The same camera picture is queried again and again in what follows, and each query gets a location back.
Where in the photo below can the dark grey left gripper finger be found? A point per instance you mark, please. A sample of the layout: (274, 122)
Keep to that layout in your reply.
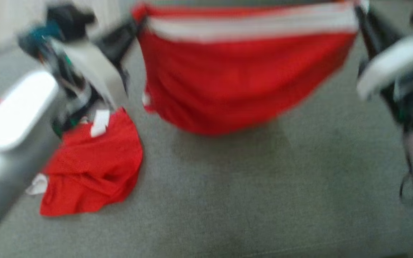
(120, 48)
(118, 32)

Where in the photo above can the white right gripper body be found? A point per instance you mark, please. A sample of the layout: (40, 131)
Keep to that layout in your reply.
(396, 61)

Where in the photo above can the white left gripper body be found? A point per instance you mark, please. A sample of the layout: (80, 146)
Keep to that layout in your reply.
(88, 75)

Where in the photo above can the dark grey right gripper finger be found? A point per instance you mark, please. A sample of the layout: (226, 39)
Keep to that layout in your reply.
(384, 32)
(368, 32)

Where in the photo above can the red jersey with white sleeves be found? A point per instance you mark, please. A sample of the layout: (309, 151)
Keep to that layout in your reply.
(91, 168)

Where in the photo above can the red basketball jersey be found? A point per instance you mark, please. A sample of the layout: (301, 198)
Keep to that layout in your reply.
(242, 82)

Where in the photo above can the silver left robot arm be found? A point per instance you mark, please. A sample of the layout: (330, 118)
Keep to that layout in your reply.
(9, 143)

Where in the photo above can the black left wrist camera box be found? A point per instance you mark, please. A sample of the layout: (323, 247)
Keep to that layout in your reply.
(68, 19)

